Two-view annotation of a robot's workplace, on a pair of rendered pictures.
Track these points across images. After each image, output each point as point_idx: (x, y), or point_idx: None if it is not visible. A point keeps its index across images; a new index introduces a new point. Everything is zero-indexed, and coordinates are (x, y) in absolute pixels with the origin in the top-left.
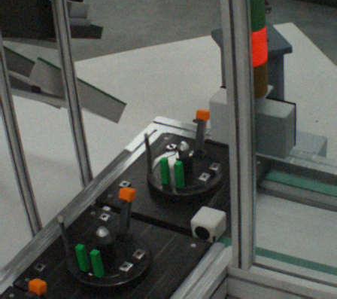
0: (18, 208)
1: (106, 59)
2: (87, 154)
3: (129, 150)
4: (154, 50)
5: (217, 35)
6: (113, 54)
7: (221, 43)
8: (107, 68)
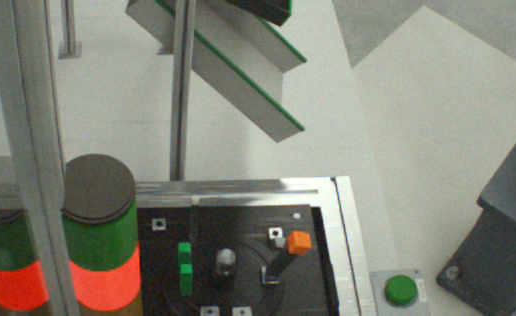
0: (124, 129)
1: (473, 45)
2: (181, 148)
3: (250, 186)
4: None
5: None
6: (489, 47)
7: (503, 163)
8: (459, 56)
